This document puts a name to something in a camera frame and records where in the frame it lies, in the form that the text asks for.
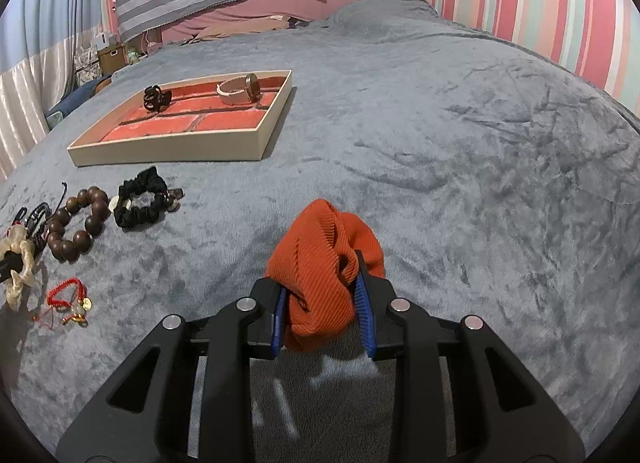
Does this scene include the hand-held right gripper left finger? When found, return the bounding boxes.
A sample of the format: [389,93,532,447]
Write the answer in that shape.
[55,277,289,463]

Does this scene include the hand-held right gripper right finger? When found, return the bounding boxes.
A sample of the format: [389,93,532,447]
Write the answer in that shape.
[352,250,587,463]

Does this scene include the orange scrunchie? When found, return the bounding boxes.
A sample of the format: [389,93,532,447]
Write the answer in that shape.
[265,198,386,354]

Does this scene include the black scrunchie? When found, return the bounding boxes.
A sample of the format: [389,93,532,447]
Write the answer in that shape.
[111,166,184,230]

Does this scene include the beige jewelry tray red lining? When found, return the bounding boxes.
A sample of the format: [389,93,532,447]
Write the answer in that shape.
[66,70,294,168]

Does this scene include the brown wooden bead bracelet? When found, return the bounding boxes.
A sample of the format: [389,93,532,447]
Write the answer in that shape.
[45,185,111,260]

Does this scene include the red string bracelet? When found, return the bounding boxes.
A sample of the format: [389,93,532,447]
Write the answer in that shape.
[32,278,95,328]

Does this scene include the black hair clip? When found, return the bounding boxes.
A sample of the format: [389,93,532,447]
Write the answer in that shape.
[7,182,69,245]

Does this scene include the cream scrunchie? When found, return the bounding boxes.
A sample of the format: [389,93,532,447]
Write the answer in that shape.
[0,224,39,309]

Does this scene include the black hair claw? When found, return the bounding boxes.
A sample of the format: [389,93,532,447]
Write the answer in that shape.
[142,85,173,112]

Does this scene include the tan pillow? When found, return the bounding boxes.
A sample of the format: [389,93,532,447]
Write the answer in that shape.
[192,14,302,42]

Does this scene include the blue covered stool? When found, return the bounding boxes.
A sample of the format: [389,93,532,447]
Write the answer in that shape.
[44,76,114,132]

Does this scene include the brown storage box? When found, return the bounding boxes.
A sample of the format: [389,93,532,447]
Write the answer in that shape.
[97,42,125,75]

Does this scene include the patterned storage box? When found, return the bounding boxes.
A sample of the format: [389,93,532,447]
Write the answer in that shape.
[74,40,101,85]

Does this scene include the blue and white curtain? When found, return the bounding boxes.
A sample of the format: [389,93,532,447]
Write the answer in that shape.
[0,0,119,180]

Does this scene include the beige band bracelet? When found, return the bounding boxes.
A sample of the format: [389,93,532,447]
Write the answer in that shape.
[216,72,262,106]

